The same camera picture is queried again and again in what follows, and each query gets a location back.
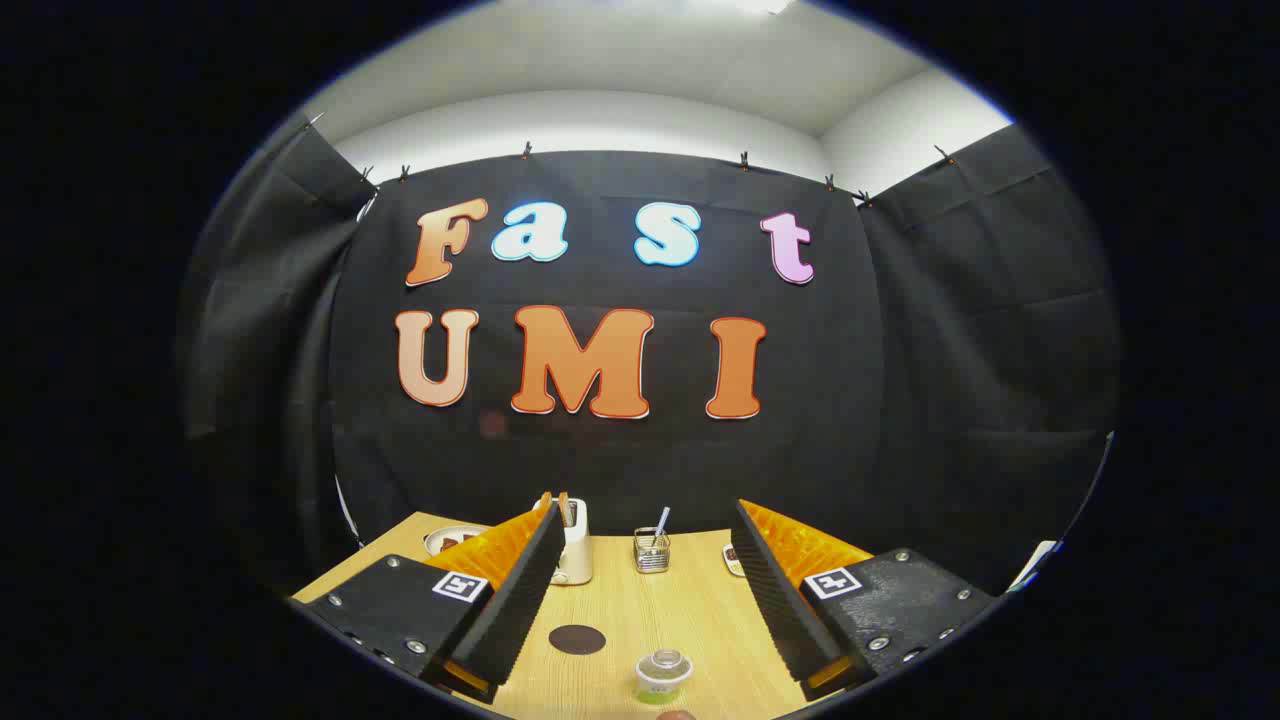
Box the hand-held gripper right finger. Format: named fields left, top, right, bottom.
left=730, top=498, right=1001, bottom=703

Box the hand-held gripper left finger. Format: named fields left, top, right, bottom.
left=290, top=500, right=568, bottom=706

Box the round dark coaster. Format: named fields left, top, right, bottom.
left=548, top=624, right=607, bottom=656

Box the clear juice bottle green label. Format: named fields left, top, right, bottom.
left=635, top=648, right=694, bottom=706

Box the white toaster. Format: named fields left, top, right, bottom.
left=545, top=497, right=594, bottom=587

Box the wooden table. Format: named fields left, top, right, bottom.
left=290, top=512, right=871, bottom=720

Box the white round plate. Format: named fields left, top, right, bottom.
left=424, top=525, right=491, bottom=557

